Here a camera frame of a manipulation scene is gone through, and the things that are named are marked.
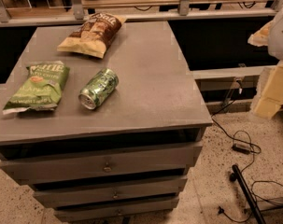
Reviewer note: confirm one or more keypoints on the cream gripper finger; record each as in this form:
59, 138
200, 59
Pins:
269, 98
260, 38

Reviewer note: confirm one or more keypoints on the green soda can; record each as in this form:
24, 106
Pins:
96, 91

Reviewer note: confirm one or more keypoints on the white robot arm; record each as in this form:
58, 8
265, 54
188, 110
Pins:
275, 38

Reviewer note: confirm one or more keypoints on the black power adapter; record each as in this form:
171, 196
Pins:
241, 148

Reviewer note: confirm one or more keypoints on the black stand leg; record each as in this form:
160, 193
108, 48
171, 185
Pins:
244, 187

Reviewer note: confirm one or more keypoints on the top grey drawer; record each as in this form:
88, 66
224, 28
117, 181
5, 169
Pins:
121, 161

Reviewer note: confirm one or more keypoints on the grey drawer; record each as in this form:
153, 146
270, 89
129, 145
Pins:
117, 209
121, 161
112, 191

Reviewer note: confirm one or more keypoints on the grey drawer cabinet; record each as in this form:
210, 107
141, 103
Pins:
157, 102

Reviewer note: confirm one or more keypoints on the brown chips bag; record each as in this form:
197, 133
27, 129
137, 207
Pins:
94, 36

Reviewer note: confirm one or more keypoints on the green Kettle chips bag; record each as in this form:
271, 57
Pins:
42, 90

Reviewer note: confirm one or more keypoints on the bottom grey drawer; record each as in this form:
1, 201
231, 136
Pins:
117, 209

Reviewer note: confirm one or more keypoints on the middle grey drawer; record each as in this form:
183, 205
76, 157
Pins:
112, 191

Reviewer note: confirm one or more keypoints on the metal railing frame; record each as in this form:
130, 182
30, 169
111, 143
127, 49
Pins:
16, 13

